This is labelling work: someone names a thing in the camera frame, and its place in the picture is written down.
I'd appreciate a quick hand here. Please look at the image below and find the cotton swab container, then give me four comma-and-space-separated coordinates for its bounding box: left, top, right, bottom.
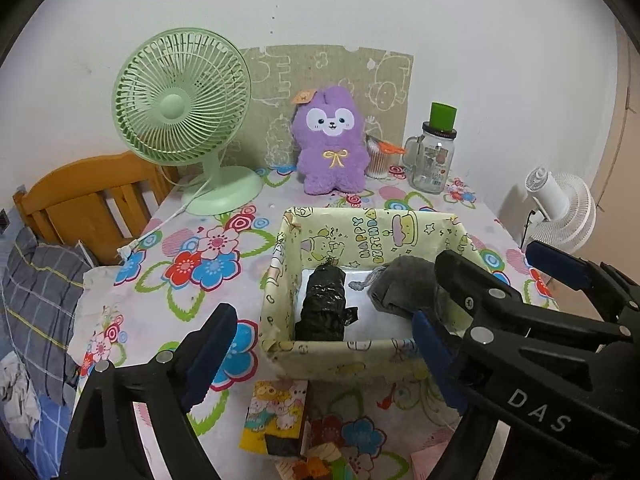
365, 135, 405, 180

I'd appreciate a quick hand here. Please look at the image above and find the blue checked sheet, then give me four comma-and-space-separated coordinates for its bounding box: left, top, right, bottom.
10, 390, 76, 476

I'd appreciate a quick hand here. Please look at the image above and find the white fan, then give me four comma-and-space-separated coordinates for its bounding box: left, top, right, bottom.
522, 165, 597, 253

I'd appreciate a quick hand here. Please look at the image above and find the beige printed wall sheet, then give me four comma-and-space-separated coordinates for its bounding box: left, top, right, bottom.
239, 45, 415, 171

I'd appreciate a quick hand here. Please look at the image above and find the grey sock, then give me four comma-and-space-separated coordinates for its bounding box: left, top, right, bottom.
367, 256, 443, 318

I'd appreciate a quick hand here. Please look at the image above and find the black fan cable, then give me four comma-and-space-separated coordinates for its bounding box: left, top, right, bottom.
521, 207, 536, 251

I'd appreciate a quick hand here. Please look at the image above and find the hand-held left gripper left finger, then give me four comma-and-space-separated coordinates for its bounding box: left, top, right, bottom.
60, 302, 240, 480

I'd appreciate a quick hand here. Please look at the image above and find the pink packet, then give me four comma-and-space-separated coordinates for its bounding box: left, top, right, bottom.
410, 440, 463, 480

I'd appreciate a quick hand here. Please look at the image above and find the yellow cartoon storage box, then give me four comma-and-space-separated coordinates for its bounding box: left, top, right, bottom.
259, 206, 493, 378

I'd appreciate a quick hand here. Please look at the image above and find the white crumpled cloth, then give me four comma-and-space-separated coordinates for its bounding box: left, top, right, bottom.
0, 355, 41, 441

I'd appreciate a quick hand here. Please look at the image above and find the green table fan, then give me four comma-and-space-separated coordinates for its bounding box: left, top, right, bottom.
111, 27, 264, 216

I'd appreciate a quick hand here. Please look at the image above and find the glass jar with green lid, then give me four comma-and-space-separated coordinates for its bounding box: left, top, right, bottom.
401, 101, 458, 195

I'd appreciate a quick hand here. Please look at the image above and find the yellow cartoon tissue packet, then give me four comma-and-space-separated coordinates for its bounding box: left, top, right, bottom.
239, 380, 310, 458

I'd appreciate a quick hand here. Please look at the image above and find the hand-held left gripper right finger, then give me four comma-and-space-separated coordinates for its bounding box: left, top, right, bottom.
411, 310, 498, 480

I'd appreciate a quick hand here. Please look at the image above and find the floral tablecloth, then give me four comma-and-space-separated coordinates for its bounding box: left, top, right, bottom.
67, 162, 561, 480

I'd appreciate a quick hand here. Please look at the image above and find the black plastic bag roll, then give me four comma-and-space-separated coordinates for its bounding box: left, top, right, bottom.
294, 260, 360, 343

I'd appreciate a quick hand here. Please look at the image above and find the orange patterned packet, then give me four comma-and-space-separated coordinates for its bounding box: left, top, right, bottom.
275, 442, 346, 480

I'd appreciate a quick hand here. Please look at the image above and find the wooden bed headboard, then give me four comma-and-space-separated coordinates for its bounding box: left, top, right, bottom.
12, 150, 180, 266

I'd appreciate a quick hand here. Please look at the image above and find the grey plaid pillow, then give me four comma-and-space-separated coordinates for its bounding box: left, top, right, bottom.
0, 227, 98, 406

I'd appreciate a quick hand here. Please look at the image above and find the white fan cable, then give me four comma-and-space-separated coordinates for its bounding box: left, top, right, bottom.
116, 160, 213, 261

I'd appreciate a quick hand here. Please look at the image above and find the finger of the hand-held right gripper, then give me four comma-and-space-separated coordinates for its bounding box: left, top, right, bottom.
525, 240, 640, 321
434, 250, 633, 356

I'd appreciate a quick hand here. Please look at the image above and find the purple plush toy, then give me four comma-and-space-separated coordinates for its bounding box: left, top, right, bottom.
291, 85, 371, 196

